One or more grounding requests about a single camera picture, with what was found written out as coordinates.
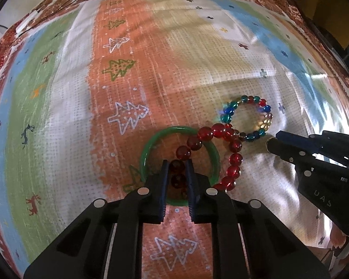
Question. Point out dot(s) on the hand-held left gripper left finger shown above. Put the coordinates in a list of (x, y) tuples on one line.
[(163, 189)]

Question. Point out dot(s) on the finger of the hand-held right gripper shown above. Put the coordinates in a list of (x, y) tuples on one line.
[(288, 137), (282, 149)]

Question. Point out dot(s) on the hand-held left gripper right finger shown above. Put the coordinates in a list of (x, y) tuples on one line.
[(192, 191)]

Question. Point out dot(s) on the green jade bangle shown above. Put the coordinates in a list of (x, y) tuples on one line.
[(144, 162)]

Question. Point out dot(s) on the person's right hand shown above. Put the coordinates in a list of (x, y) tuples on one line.
[(338, 237)]

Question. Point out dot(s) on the striped colourful cloth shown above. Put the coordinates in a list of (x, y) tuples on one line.
[(75, 93)]

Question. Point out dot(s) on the brown hanging garment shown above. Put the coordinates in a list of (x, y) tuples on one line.
[(328, 11)]

